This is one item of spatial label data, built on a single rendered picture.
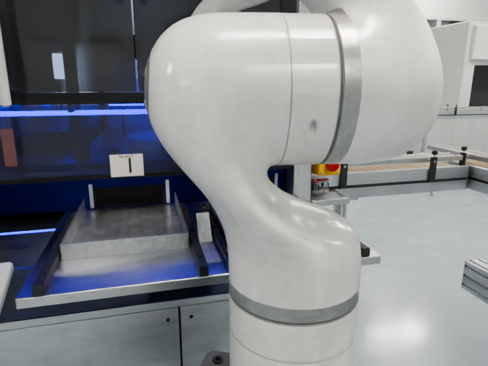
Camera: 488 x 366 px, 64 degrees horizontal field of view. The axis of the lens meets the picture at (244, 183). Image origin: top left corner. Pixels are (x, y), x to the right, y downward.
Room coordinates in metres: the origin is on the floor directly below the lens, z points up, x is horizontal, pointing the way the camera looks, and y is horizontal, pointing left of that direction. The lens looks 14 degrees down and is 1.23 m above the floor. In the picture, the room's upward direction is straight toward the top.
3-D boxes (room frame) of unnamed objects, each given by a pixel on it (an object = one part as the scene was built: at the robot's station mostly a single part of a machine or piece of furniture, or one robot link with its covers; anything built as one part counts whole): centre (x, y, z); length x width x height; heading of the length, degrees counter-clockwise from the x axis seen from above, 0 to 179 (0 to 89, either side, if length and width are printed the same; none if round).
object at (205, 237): (0.80, 0.08, 0.91); 0.14 x 0.03 x 0.06; 15
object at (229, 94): (0.33, -0.01, 1.16); 0.19 x 0.12 x 0.24; 96
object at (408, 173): (1.40, -0.49, 0.92); 0.69 x 0.16 x 0.16; 104
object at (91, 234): (0.93, 0.29, 0.90); 0.34 x 0.26 x 0.04; 14
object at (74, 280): (0.90, 0.11, 0.87); 0.70 x 0.48 x 0.02; 104
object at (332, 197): (1.24, -0.26, 0.87); 0.14 x 0.13 x 0.02; 14
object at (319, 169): (1.19, -0.25, 1.00); 0.08 x 0.07 x 0.07; 14
